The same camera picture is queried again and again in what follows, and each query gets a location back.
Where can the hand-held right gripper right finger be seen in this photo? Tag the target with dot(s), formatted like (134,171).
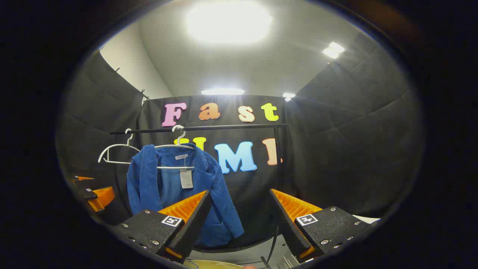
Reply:
(285,224)

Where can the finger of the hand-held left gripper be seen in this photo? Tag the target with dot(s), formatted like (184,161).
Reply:
(102,198)
(84,178)

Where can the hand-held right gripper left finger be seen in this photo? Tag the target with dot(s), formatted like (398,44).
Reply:
(194,228)

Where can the beige laundry hamper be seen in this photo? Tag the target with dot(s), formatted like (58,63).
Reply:
(216,265)

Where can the white plastic hanger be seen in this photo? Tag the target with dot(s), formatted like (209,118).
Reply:
(173,167)
(115,162)

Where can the black clothes rack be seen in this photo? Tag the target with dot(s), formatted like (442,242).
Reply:
(231,127)

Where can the black backdrop cloth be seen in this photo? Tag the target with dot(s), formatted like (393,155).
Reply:
(336,149)

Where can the large ceiling light panel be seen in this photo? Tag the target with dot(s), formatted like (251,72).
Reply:
(227,22)

